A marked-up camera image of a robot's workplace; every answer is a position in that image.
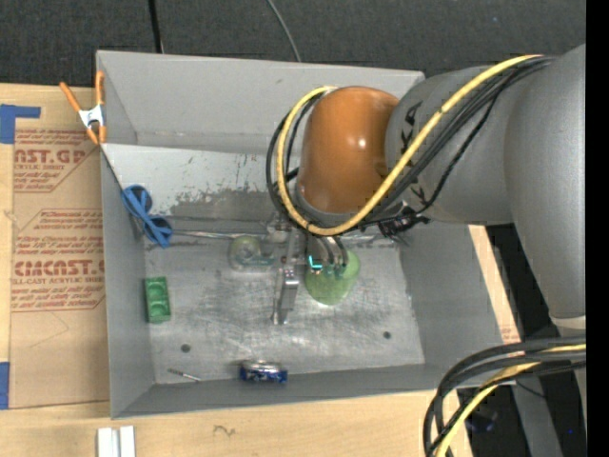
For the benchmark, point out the thin metal pin tool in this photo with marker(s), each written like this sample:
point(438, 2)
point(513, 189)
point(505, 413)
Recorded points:
point(184, 374)

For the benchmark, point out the green plastic cup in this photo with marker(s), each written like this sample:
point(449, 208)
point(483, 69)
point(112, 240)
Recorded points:
point(329, 287)

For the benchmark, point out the brown cardboard board, red print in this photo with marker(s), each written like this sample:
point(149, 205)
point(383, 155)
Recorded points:
point(52, 341)

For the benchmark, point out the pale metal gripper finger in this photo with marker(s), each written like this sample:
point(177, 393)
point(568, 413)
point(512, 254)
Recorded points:
point(289, 295)
point(276, 310)

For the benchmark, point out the green toy brick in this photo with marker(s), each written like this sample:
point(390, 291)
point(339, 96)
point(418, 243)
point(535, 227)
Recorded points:
point(157, 300)

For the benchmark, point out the grey metal bin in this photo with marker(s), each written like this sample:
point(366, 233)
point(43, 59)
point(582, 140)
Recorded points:
point(333, 331)

